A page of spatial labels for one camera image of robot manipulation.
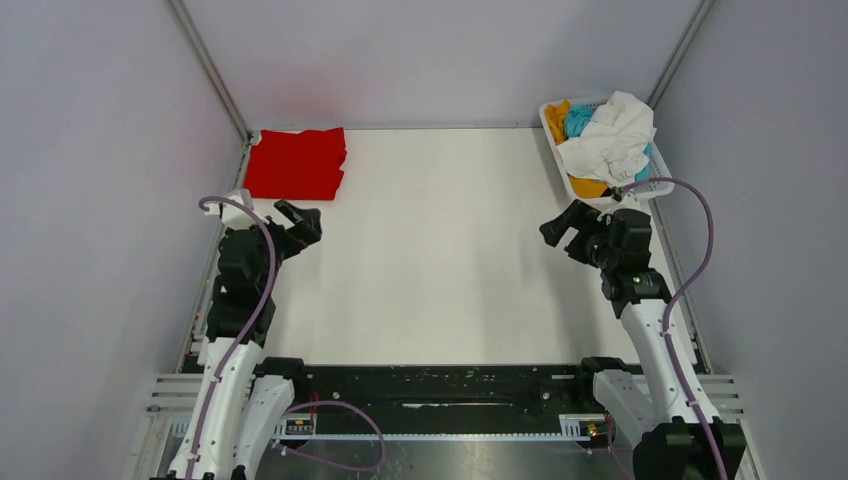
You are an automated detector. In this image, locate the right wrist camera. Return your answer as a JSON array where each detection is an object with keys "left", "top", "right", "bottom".
[{"left": 598, "top": 189, "right": 643, "bottom": 218}]

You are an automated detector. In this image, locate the orange t-shirt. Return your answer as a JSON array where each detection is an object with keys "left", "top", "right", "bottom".
[{"left": 544, "top": 100, "right": 608, "bottom": 199}]

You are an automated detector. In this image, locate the teal t-shirt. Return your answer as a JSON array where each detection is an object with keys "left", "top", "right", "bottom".
[{"left": 563, "top": 103, "right": 654, "bottom": 184}]

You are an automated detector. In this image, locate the white slotted cable duct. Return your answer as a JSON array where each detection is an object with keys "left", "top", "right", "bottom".
[{"left": 170, "top": 413, "right": 605, "bottom": 443}]

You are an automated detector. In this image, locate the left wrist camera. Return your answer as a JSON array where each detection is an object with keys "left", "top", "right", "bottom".
[{"left": 201, "top": 189, "right": 256, "bottom": 230}]

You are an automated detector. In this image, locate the folded red t-shirt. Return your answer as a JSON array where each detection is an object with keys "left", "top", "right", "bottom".
[{"left": 244, "top": 127, "right": 347, "bottom": 201}]

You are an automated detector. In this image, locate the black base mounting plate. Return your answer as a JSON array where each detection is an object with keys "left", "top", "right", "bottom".
[{"left": 254, "top": 357, "right": 642, "bottom": 435}]

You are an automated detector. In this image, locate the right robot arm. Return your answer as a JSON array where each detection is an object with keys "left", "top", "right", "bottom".
[{"left": 539, "top": 200, "right": 747, "bottom": 479}]

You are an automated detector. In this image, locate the white plastic basket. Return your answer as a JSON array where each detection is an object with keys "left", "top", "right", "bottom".
[{"left": 538, "top": 97, "right": 674, "bottom": 206}]

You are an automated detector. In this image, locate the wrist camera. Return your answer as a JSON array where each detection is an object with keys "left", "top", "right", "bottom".
[
  {"left": 201, "top": 189, "right": 256, "bottom": 230},
  {"left": 598, "top": 189, "right": 643, "bottom": 218}
]

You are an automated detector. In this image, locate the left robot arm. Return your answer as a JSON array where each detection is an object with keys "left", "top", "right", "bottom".
[{"left": 164, "top": 191, "right": 322, "bottom": 479}]

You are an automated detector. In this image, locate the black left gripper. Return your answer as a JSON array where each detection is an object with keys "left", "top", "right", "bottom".
[{"left": 240, "top": 199, "right": 321, "bottom": 293}]

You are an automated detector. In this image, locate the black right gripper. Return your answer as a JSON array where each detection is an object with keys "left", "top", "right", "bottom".
[{"left": 539, "top": 198, "right": 618, "bottom": 269}]

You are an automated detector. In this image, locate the white t-shirt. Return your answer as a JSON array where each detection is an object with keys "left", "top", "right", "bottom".
[{"left": 556, "top": 90, "right": 658, "bottom": 187}]

